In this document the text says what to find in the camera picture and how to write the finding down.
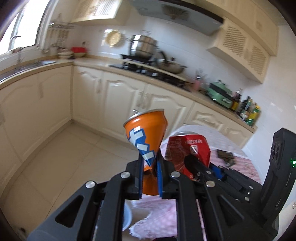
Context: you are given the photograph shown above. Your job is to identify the black snack wrapper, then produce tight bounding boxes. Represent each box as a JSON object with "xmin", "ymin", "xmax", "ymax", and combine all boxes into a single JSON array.
[{"xmin": 216, "ymin": 149, "xmax": 235, "ymax": 168}]

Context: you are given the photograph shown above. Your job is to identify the stainless steel sink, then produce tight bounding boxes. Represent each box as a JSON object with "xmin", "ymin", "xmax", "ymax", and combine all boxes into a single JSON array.
[{"xmin": 0, "ymin": 60, "xmax": 56, "ymax": 82}]

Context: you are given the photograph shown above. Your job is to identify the dark green glass bottle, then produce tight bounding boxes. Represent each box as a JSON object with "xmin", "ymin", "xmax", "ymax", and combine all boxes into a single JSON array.
[{"xmin": 239, "ymin": 96, "xmax": 252, "ymax": 120}]

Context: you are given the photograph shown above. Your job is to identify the sink faucet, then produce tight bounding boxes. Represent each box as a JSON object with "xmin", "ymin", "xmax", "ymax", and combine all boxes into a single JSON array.
[{"xmin": 13, "ymin": 47, "xmax": 23, "ymax": 65}]

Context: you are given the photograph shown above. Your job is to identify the grey range hood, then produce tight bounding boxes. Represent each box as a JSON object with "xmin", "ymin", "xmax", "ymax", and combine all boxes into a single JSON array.
[{"xmin": 130, "ymin": 0, "xmax": 224, "ymax": 36}]

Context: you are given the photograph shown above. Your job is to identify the pink checkered tablecloth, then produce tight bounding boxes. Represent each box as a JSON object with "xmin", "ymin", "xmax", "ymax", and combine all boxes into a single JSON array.
[{"xmin": 129, "ymin": 142, "xmax": 262, "ymax": 240}]

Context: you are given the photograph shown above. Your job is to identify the crushed red cola can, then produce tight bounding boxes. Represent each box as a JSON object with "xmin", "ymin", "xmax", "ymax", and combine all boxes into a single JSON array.
[{"xmin": 164, "ymin": 131, "xmax": 211, "ymax": 181}]

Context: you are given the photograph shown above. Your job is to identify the cream cabinets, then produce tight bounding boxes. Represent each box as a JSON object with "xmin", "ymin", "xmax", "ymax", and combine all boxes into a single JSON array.
[
  {"xmin": 1, "ymin": 63, "xmax": 256, "ymax": 190},
  {"xmin": 72, "ymin": 1, "xmax": 278, "ymax": 82}
]

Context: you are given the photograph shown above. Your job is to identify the pink utensil cup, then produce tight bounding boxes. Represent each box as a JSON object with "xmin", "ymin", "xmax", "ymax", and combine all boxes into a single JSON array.
[{"xmin": 192, "ymin": 69, "xmax": 207, "ymax": 91}]

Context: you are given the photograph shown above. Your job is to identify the green yellow oil bottle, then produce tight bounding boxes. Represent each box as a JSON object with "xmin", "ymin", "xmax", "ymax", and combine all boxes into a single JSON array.
[{"xmin": 246, "ymin": 105, "xmax": 261, "ymax": 126}]

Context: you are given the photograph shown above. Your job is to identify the cream upper cabinets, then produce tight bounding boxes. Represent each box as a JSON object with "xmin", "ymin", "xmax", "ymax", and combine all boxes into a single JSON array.
[{"xmin": 72, "ymin": 1, "xmax": 278, "ymax": 82}]

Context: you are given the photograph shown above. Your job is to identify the dark soy sauce bottle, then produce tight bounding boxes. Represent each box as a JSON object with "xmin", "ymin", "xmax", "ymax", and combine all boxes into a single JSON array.
[{"xmin": 230, "ymin": 88, "xmax": 242, "ymax": 112}]

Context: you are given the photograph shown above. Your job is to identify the black gas stove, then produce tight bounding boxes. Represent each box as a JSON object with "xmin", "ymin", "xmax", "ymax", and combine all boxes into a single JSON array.
[{"xmin": 109, "ymin": 61, "xmax": 190, "ymax": 92}]

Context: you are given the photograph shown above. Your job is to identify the hanging utensil rack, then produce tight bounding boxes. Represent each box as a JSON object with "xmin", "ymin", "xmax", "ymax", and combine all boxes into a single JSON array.
[{"xmin": 42, "ymin": 13, "xmax": 75, "ymax": 55}]

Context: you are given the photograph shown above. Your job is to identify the kitchen window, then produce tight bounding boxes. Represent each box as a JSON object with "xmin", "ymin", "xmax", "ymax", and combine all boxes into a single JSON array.
[{"xmin": 1, "ymin": 0, "xmax": 49, "ymax": 54}]

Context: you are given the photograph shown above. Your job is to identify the steel frying pan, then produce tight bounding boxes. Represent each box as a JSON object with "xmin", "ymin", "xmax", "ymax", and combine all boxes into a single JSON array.
[{"xmin": 154, "ymin": 50, "xmax": 187, "ymax": 74}]

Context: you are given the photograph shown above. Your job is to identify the stainless steel stock pot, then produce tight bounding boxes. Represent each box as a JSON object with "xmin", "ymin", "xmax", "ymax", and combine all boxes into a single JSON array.
[{"xmin": 126, "ymin": 30, "xmax": 158, "ymax": 60}]

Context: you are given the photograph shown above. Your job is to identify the round woven trivet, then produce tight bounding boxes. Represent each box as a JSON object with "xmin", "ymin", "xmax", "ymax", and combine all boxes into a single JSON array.
[{"xmin": 105, "ymin": 30, "xmax": 122, "ymax": 48}]

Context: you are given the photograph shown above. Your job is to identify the crushed orange soda can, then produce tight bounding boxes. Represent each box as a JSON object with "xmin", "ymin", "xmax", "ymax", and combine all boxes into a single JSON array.
[{"xmin": 123, "ymin": 109, "xmax": 168, "ymax": 196}]

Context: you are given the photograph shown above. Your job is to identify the stacked white bowls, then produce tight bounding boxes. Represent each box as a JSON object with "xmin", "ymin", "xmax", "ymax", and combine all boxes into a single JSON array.
[{"xmin": 57, "ymin": 48, "xmax": 73, "ymax": 59}]

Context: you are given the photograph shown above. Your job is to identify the red bowl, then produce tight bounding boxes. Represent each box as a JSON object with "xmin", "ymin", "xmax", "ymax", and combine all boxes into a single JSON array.
[{"xmin": 71, "ymin": 47, "xmax": 87, "ymax": 58}]

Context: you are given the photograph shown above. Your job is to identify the green electric cooker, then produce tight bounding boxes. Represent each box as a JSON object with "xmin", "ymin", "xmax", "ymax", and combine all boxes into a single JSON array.
[{"xmin": 206, "ymin": 80, "xmax": 233, "ymax": 109}]

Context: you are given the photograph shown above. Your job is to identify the cream lower cabinets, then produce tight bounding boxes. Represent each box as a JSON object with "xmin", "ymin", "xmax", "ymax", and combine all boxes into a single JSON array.
[{"xmin": 1, "ymin": 63, "xmax": 256, "ymax": 190}]

